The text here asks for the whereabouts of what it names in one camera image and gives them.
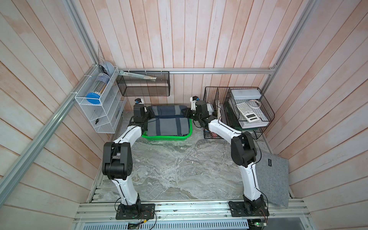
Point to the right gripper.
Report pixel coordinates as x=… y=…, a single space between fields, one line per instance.
x=188 y=112

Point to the white calculator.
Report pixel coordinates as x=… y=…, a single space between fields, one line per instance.
x=247 y=112

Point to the grey round bowl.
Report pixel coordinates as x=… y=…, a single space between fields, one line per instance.
x=107 y=68

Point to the grey navy striped scarf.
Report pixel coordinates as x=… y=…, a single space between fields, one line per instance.
x=167 y=111

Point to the white mesh wall shelf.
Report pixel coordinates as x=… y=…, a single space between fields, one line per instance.
x=103 y=117

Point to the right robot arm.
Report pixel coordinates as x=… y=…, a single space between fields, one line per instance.
x=243 y=154

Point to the green plastic basket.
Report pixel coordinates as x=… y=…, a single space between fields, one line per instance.
x=169 y=138

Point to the green book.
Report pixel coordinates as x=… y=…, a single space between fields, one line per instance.
x=232 y=119

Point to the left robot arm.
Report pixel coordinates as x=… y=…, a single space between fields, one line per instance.
x=117 y=165

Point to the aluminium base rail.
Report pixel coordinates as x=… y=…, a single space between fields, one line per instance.
x=194 y=215

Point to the black wire grid organizer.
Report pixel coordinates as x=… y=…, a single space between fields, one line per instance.
x=217 y=96

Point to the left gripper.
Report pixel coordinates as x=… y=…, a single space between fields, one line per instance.
x=146 y=109

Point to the black mesh wall basket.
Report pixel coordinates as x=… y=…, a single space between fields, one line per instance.
x=160 y=87

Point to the blue capped clear tube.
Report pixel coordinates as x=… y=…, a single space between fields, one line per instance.
x=98 y=87

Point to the white flat box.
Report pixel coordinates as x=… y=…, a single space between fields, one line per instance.
x=246 y=94

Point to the grey felt mat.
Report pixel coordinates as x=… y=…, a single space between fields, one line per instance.
x=272 y=175

